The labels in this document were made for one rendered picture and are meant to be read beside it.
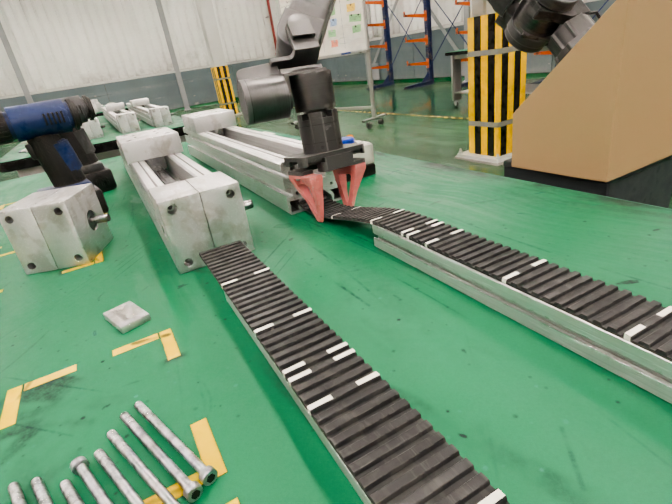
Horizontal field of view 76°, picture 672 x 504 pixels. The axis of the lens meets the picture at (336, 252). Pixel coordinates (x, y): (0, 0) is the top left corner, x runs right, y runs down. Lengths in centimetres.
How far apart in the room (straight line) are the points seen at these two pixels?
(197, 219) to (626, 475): 47
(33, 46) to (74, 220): 1505
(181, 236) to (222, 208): 6
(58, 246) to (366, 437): 56
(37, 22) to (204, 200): 1526
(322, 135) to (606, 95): 39
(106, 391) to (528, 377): 33
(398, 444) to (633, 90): 61
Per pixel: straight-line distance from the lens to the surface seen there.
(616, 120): 72
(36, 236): 73
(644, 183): 87
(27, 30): 1575
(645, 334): 35
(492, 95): 382
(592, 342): 36
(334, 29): 651
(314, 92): 61
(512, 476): 28
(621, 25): 71
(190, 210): 56
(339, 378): 29
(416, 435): 25
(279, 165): 68
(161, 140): 95
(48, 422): 42
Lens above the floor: 100
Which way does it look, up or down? 24 degrees down
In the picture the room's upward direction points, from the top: 9 degrees counter-clockwise
